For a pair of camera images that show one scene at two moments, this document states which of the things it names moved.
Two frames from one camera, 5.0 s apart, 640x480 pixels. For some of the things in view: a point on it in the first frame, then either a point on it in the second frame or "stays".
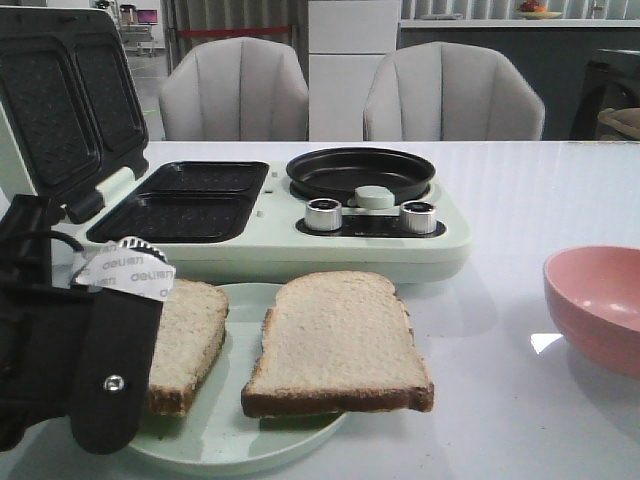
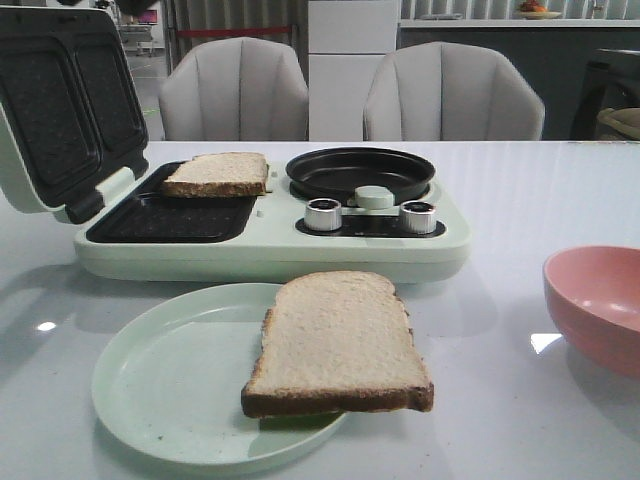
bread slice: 188,337 to 220,175
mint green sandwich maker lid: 70,111 stays
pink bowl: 594,294 stays
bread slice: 334,342 stays
